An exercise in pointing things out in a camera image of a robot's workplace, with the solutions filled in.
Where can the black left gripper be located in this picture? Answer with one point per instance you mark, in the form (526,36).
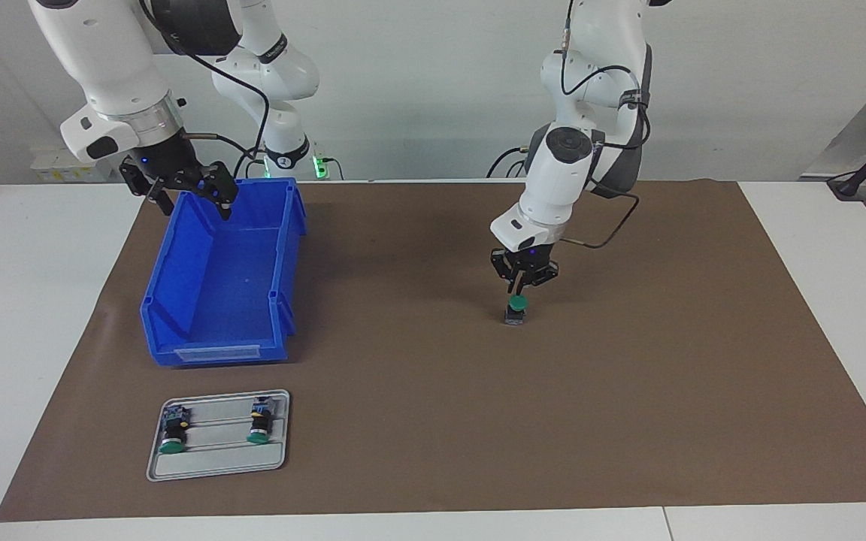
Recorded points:
(527,263)

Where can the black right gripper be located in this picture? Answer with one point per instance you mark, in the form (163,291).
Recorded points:
(170,164)

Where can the green push button switch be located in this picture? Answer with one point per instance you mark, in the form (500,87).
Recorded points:
(174,432)
(260,422)
(516,304)

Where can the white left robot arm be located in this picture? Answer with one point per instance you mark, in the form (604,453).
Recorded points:
(561,173)

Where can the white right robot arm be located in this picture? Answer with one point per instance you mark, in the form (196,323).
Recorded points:
(117,60)

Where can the blue plastic storage bin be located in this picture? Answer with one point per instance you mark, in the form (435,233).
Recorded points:
(230,285)

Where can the brown table mat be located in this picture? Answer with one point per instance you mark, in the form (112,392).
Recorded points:
(553,406)

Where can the white cardboard box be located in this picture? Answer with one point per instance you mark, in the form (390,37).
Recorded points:
(49,169)

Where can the grey plastic tray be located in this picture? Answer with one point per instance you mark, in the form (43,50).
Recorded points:
(215,467)

